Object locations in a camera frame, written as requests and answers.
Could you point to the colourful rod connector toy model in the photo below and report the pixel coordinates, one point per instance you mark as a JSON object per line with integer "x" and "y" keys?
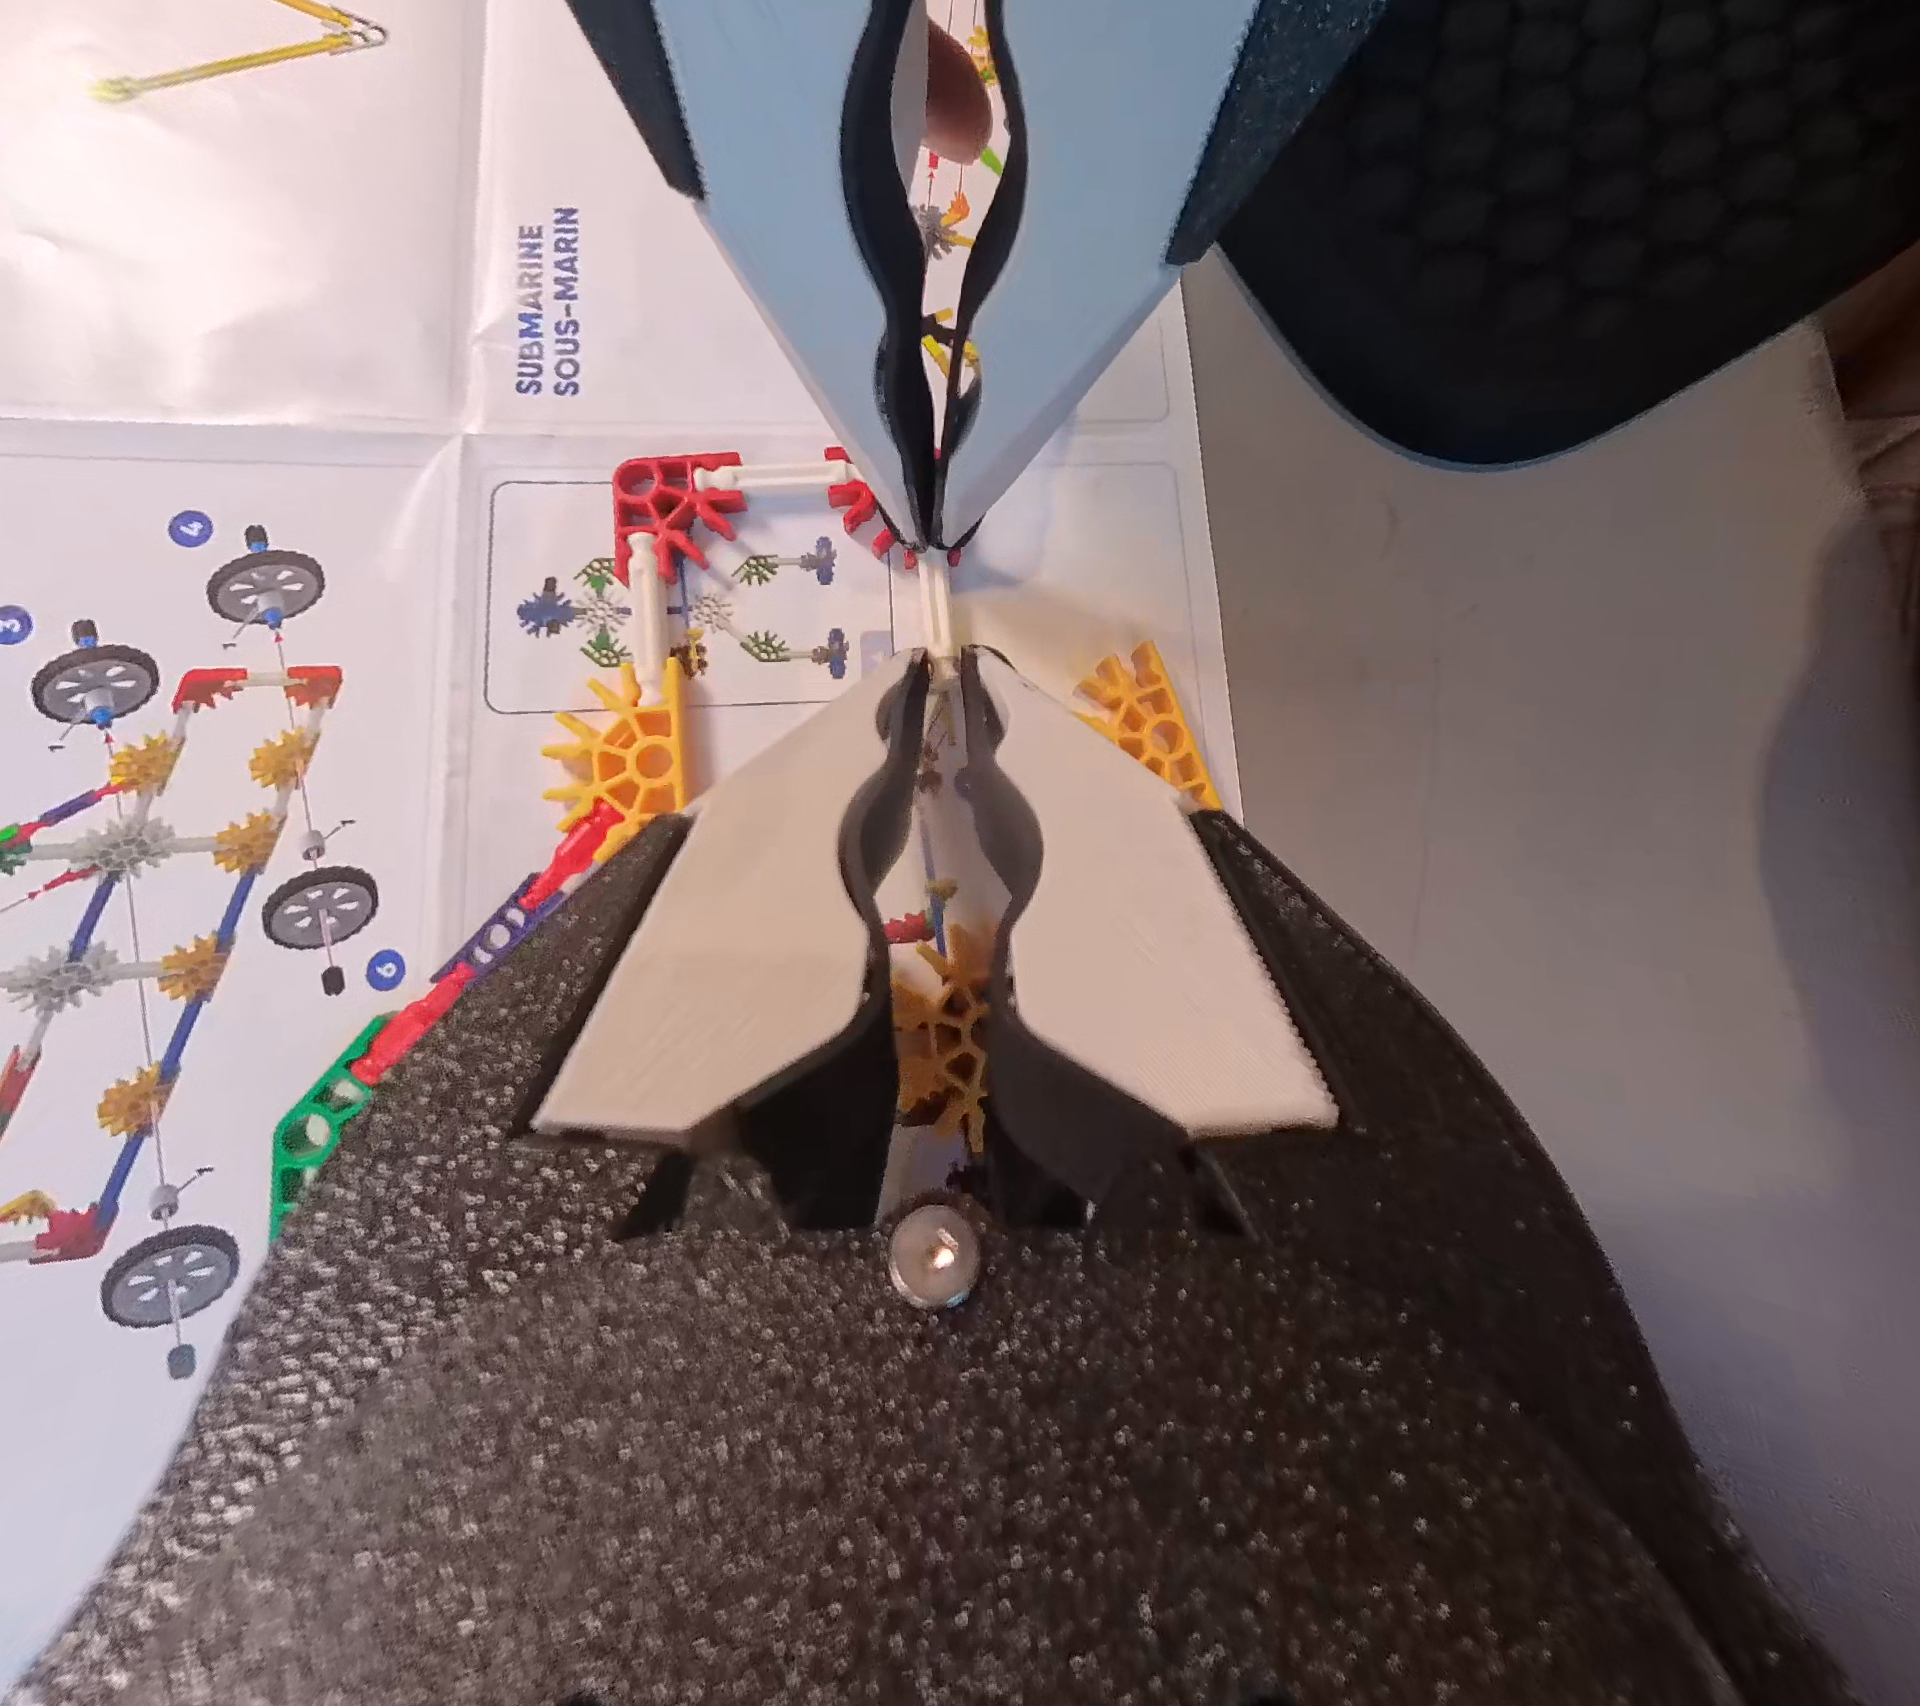
{"x": 677, "y": 507}

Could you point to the toy building instruction sheet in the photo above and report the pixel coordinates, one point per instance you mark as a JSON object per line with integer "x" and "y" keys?
{"x": 300, "y": 297}

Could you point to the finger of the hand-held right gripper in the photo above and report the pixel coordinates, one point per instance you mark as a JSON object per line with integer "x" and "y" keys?
{"x": 766, "y": 57}
{"x": 1156, "y": 57}

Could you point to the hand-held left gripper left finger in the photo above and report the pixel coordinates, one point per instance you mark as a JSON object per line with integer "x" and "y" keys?
{"x": 707, "y": 986}

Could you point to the yellow snowflake connector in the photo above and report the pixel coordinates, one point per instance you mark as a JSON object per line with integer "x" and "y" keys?
{"x": 1156, "y": 722}

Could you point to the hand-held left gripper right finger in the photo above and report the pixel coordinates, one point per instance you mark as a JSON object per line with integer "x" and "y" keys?
{"x": 1187, "y": 986}

